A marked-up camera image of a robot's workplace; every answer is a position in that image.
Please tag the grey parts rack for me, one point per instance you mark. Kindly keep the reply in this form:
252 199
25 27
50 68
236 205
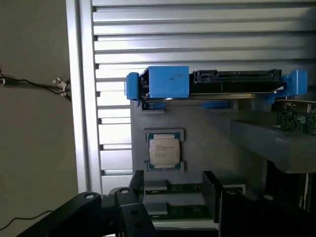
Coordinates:
209 138

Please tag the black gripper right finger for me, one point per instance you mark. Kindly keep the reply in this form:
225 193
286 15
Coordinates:
237 209

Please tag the silver CPU chip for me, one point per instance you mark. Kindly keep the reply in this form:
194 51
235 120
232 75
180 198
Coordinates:
163 151

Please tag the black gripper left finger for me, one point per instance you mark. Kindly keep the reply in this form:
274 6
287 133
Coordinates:
128 209

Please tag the green RAM stick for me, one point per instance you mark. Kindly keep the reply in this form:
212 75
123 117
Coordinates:
187 211
182 189

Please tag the blue disk carrier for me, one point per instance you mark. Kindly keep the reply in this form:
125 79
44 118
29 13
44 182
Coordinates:
170 81

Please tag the black disk drive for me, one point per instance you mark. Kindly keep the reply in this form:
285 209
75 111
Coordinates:
237 82

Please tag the green graphics card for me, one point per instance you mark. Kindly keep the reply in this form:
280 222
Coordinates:
296 116

